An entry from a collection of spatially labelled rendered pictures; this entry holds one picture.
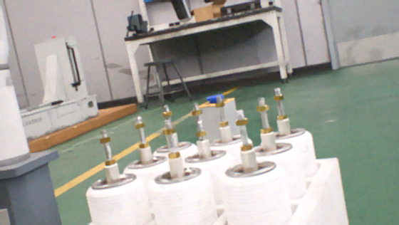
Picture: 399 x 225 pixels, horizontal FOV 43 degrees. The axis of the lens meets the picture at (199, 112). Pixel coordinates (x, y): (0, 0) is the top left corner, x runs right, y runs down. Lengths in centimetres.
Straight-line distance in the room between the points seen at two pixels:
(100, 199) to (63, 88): 359
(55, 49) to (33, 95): 256
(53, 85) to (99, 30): 219
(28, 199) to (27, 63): 597
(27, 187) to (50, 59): 348
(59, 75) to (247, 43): 235
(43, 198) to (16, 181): 7
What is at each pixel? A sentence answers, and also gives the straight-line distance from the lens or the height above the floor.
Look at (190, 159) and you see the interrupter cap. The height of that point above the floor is 25.
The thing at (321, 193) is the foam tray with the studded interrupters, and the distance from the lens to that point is 84.
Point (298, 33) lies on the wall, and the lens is 574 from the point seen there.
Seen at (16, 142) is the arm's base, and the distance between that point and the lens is 99.
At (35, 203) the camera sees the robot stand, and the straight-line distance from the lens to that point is 98.
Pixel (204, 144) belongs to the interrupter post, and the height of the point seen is 28.
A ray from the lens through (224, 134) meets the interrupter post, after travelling 99.
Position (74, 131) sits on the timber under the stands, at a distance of 395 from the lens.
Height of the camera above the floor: 43
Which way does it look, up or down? 6 degrees down
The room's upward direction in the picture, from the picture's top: 11 degrees counter-clockwise
